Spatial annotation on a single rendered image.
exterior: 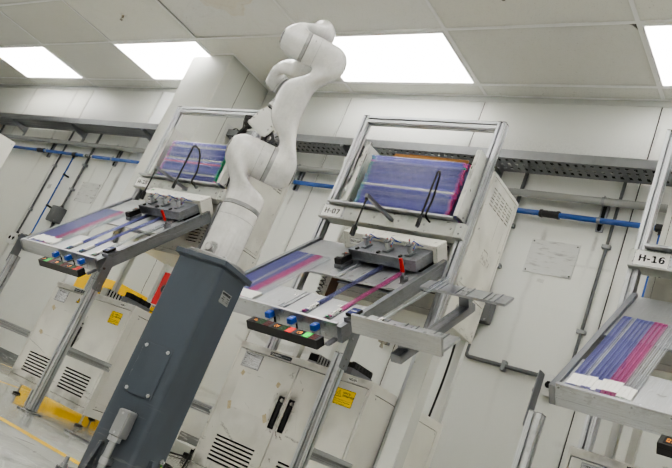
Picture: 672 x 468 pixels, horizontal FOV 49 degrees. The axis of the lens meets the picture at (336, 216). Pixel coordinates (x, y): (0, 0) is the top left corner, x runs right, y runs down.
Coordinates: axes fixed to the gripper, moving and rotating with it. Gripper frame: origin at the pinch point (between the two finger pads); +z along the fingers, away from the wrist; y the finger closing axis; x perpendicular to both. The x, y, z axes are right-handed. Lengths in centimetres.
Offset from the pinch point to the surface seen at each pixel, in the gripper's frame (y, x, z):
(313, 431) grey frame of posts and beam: -93, -1, 56
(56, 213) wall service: 324, -362, 167
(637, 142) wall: -73, -208, -166
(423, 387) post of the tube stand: -109, -6, 21
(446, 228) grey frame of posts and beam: -64, -59, -31
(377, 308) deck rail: -75, -22, 12
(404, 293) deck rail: -75, -36, 1
